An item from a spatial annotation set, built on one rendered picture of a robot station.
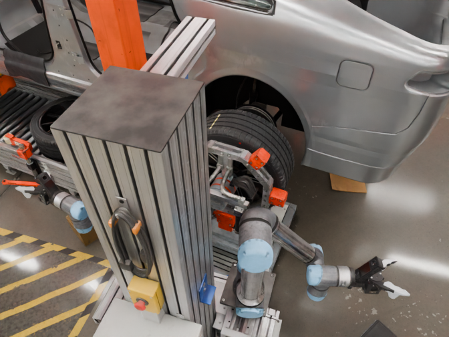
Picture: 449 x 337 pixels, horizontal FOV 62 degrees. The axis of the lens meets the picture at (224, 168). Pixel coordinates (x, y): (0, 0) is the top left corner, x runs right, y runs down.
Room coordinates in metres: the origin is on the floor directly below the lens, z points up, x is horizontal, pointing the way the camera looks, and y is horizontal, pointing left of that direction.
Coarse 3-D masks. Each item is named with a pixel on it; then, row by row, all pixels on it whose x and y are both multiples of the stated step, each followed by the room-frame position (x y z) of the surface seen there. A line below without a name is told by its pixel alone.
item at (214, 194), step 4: (212, 192) 1.30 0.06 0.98; (216, 192) 1.30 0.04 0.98; (212, 196) 1.28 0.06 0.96; (216, 196) 1.27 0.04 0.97; (220, 196) 1.27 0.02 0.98; (224, 196) 1.27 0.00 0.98; (220, 200) 1.26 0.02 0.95; (224, 200) 1.25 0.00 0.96; (228, 200) 1.25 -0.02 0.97; (232, 200) 1.24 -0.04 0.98; (236, 200) 1.24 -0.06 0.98; (236, 204) 1.23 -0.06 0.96; (240, 204) 1.22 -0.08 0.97; (244, 204) 1.21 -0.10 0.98; (248, 204) 1.21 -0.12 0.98; (244, 208) 1.21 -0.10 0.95; (248, 208) 1.21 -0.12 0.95
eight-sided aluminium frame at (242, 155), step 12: (216, 144) 1.53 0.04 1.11; (228, 144) 1.52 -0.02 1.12; (228, 156) 1.45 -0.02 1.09; (240, 156) 1.42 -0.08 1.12; (252, 168) 1.40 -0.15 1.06; (264, 168) 1.43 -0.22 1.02; (264, 180) 1.37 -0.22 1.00; (264, 192) 1.36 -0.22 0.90; (228, 204) 1.50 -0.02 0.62; (252, 204) 1.45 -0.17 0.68; (264, 204) 1.36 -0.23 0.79
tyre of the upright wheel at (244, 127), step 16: (224, 112) 1.76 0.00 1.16; (240, 112) 1.73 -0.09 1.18; (208, 128) 1.63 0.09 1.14; (224, 128) 1.59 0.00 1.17; (240, 128) 1.58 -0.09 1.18; (256, 128) 1.60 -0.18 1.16; (272, 128) 1.64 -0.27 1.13; (240, 144) 1.51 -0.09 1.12; (256, 144) 1.49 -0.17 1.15; (272, 144) 1.54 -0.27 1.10; (288, 144) 1.62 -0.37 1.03; (272, 160) 1.44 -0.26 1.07; (288, 160) 1.53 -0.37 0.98; (272, 176) 1.43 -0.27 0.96; (288, 176) 1.50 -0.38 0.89
